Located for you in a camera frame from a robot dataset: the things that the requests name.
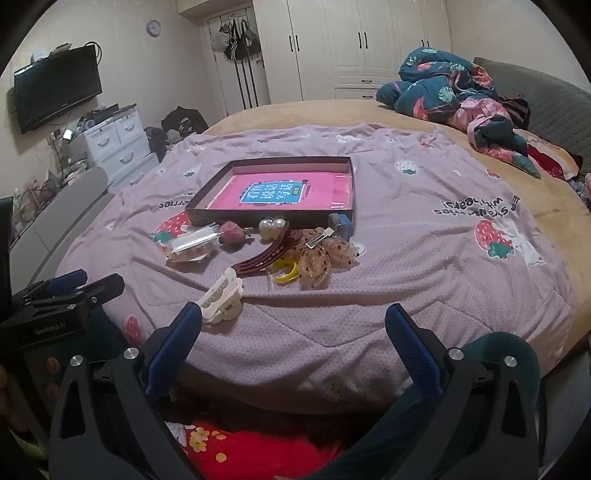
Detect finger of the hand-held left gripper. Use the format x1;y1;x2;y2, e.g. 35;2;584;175
23;273;125;320
11;269;88;305

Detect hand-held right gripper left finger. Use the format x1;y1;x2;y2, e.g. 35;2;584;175
48;302;204;480

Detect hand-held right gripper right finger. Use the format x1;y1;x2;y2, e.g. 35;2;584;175
385;303;541;480

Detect earring card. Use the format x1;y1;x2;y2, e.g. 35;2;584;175
164;223;223;267

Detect dark red banana hair clip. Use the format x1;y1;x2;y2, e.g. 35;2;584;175
231;222;302;278

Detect pink shallow box tray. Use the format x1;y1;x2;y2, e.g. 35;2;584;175
185;156;355;228

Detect yellow hair clip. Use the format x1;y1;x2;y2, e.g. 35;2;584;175
267;258;301;289

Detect person's teal trouser leg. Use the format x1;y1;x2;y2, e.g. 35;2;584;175
305;332;542;480

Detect pink strawberry print blanket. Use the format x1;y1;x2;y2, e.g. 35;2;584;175
55;124;578;403

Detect red floral cloth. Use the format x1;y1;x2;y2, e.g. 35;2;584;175
166;415;347;480

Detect white drawer unit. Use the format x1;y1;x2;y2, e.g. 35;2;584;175
73;105;160;186

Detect clutter on drawer unit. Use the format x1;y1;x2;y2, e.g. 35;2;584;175
76;104;138;132

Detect pink book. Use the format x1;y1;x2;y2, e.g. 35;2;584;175
205;173;354;213

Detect black bag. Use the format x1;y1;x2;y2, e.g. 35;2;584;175
161;107;209;138

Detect black flat television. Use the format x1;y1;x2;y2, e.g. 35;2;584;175
13;45;103;134

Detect white door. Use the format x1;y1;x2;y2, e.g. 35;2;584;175
202;11;271;117

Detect red pillow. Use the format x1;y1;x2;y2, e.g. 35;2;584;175
526;138;583;182

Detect dark blue floral quilt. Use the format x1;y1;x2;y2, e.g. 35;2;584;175
376;46;542;179

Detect hanging dark handbags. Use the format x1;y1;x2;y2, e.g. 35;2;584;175
212;18;262;62

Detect white wardrobe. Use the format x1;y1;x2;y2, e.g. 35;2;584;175
253;0;452;104

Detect pink pompom hair tie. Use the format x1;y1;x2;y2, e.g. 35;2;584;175
221;220;253;250

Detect pearl hair tie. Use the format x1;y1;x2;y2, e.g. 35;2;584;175
259;217;288;241

